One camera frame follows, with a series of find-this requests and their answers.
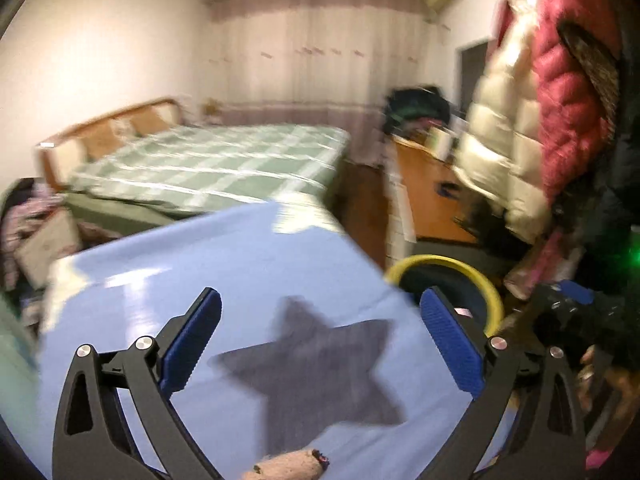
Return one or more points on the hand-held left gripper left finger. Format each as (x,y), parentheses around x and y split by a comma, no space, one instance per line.
(192,340)

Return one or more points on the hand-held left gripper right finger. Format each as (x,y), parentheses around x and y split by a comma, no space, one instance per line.
(452,345)

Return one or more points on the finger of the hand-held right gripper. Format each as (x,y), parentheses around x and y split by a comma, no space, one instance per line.
(576,292)

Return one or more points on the yellow-rimmed trash bin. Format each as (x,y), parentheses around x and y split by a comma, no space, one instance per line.
(440,275)

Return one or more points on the person's right hand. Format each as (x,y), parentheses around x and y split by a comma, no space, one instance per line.
(620,385)

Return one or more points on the blue printed tablecloth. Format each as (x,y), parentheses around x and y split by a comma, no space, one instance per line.
(200,260)

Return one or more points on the wooden desk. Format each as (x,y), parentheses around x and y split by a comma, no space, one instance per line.
(430,200)

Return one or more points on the beige speckled cloth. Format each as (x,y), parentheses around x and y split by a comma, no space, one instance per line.
(290,466)

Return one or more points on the white nightstand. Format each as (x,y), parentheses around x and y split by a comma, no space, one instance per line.
(47,247)

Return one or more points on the cream puffer jacket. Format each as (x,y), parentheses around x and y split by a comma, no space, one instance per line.
(500,135)

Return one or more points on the glass wardrobe sliding door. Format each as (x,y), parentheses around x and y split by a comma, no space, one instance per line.
(15,350)

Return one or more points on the green checked quilt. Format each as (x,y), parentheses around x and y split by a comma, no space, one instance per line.
(210,160)

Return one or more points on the red puffer jacket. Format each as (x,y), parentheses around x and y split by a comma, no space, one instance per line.
(565,100)

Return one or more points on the pile of patterned clothes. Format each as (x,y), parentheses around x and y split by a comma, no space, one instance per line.
(22,215)

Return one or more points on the brown pillow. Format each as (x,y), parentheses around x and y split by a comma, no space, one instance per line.
(147,122)
(100,140)

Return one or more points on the wooden bed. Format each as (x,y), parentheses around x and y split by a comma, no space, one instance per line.
(55,155)

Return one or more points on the pile of dark clothes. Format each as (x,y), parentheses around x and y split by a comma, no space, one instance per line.
(415,107)

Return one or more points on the black television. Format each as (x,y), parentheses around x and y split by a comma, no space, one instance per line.
(474,72)

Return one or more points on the pink and cream curtain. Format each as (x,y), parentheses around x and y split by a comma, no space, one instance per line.
(325,45)

